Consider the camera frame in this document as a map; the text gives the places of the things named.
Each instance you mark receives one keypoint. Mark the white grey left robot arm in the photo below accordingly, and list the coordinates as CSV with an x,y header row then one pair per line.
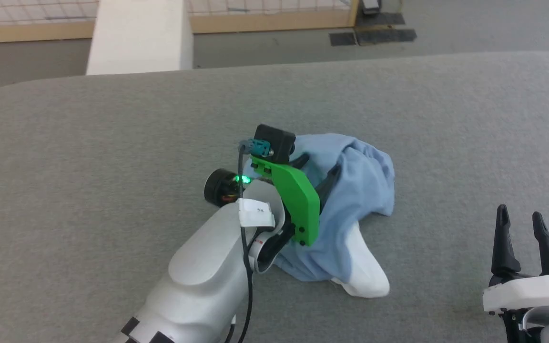
x,y
198,276

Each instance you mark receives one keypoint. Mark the long black floor mat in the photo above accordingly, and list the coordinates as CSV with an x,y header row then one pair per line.
x,y
386,36

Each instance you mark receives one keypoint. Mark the small black floor mat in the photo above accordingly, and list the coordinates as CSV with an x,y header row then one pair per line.
x,y
342,39

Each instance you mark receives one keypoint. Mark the light blue and white garment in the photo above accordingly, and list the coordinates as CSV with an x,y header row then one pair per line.
x,y
360,190

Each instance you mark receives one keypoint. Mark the white label tag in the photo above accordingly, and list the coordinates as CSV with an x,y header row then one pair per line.
x,y
255,213

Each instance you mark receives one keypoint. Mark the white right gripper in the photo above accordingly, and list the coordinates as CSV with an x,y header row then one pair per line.
x,y
532,293

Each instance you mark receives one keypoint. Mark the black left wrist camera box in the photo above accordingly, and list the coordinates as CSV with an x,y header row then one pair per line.
x,y
277,140

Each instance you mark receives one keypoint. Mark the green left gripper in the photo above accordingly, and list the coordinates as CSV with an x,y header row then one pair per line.
x,y
296,200

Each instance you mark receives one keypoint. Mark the white square pillar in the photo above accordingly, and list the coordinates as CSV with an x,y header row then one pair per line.
x,y
141,38

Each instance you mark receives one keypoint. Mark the dark floor stand base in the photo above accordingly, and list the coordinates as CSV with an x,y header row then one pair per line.
x,y
371,6

